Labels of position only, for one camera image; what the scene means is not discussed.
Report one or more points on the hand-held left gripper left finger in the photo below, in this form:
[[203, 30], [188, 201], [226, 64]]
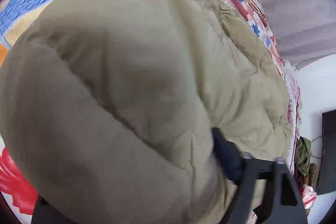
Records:
[[42, 216]]

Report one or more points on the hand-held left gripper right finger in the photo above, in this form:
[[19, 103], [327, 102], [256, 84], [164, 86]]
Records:
[[231, 161]]

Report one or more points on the dark green crumpled cloth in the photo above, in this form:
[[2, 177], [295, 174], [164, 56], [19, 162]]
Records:
[[304, 155]]

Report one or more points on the black flat screen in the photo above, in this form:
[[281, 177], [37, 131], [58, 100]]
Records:
[[328, 150]]

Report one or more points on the pink floral quilt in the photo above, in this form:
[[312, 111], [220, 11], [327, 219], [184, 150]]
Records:
[[294, 98]]

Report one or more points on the olive green puffer jacket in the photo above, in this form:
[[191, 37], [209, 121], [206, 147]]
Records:
[[131, 82]]

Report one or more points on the grey curtain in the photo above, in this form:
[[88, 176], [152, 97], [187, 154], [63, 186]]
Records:
[[288, 3]]

